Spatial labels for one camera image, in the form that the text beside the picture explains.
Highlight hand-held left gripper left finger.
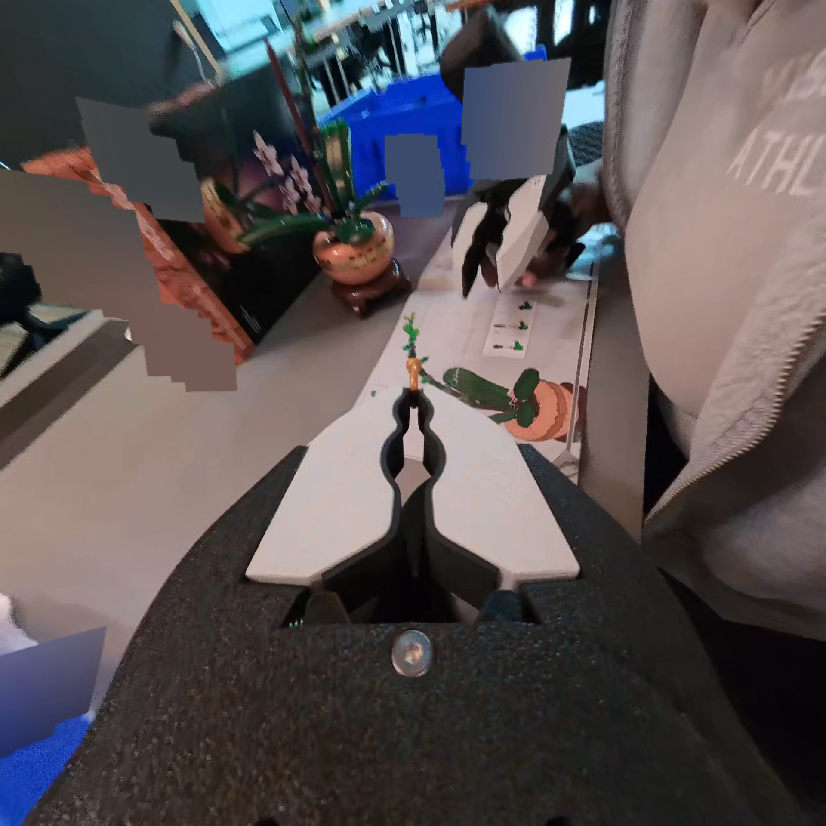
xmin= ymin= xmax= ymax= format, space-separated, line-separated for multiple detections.
xmin=245 ymin=387 xmax=415 ymax=613

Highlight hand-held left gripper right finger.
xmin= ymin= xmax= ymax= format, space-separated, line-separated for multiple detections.
xmin=403 ymin=390 xmax=582 ymax=610

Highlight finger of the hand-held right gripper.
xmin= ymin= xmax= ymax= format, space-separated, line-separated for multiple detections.
xmin=494 ymin=177 xmax=551 ymax=289
xmin=450 ymin=194 xmax=511 ymax=299

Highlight grey desk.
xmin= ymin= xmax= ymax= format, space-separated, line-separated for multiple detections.
xmin=0 ymin=213 xmax=649 ymax=730

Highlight person's right hand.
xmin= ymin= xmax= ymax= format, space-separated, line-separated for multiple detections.
xmin=519 ymin=184 xmax=610 ymax=289

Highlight black mesh chair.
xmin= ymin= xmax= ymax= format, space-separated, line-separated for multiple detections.
xmin=571 ymin=121 xmax=609 ymax=170

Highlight open instruction booklet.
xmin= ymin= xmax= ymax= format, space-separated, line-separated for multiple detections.
xmin=361 ymin=226 xmax=604 ymax=481

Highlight brown wooden stand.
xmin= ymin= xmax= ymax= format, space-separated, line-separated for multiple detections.
xmin=331 ymin=258 xmax=414 ymax=318

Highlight brick orchid in pink pot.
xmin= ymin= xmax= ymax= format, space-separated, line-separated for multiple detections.
xmin=216 ymin=19 xmax=396 ymax=286

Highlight blue plastic bin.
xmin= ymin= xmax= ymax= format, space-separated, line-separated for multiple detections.
xmin=319 ymin=45 xmax=549 ymax=210

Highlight dark orchid picture box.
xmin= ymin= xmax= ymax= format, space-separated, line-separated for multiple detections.
xmin=22 ymin=65 xmax=324 ymax=365

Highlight person's light grey sweatshirt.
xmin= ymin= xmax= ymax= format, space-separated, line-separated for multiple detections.
xmin=600 ymin=0 xmax=826 ymax=620

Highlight white background table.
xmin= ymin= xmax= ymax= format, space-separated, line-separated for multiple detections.
xmin=219 ymin=0 xmax=465 ymax=81

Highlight person's black trousers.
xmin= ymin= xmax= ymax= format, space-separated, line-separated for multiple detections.
xmin=645 ymin=361 xmax=826 ymax=826

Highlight blue container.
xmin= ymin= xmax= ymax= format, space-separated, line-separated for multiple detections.
xmin=0 ymin=713 xmax=92 ymax=826

